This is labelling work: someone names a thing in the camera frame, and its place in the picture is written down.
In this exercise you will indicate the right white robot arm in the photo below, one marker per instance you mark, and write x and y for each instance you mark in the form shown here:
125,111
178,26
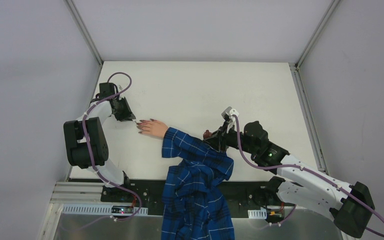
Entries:
297,183

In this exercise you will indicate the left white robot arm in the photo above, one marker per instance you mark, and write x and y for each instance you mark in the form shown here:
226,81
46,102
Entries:
85,141

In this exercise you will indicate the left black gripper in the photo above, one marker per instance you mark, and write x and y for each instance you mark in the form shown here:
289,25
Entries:
122,109

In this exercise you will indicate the mannequin hand with painted nails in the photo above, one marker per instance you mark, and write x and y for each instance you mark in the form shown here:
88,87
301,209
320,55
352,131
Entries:
152,128

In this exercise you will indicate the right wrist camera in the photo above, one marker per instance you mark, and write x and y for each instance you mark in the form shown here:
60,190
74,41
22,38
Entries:
229,115

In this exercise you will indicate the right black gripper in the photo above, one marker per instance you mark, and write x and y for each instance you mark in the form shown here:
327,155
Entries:
219,137

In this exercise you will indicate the blue plaid shirt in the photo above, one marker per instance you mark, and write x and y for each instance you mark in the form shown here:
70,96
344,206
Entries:
194,207

